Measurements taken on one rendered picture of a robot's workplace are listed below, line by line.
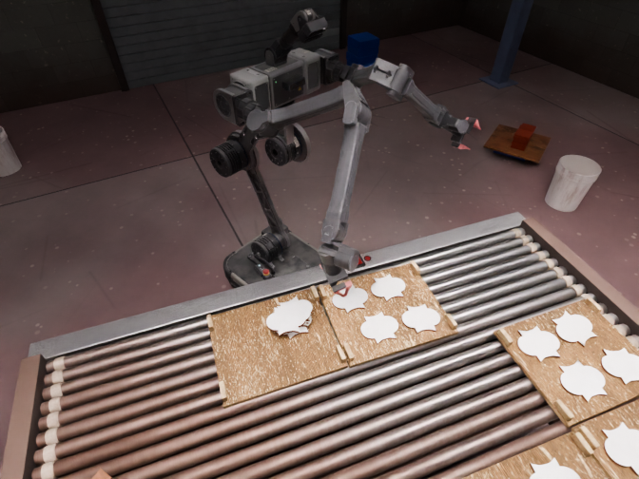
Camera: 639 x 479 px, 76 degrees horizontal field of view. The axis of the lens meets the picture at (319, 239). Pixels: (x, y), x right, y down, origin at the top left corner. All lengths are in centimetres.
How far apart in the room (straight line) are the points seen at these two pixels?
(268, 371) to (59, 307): 203
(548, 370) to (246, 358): 98
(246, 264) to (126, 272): 94
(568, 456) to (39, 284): 311
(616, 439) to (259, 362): 107
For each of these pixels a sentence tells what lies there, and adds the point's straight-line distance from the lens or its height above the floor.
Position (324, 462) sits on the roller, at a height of 92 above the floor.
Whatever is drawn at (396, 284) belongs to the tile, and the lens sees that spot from 161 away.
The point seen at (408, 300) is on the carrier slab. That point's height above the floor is 94.
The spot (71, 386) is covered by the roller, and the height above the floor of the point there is 92.
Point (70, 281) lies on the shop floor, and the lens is 331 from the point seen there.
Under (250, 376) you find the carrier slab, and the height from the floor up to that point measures 94.
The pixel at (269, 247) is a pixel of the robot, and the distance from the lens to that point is 251.
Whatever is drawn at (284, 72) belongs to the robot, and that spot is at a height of 151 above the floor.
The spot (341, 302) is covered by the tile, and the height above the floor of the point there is 95.
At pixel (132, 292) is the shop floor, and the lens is 304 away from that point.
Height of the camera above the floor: 216
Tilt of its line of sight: 44 degrees down
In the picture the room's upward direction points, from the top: straight up
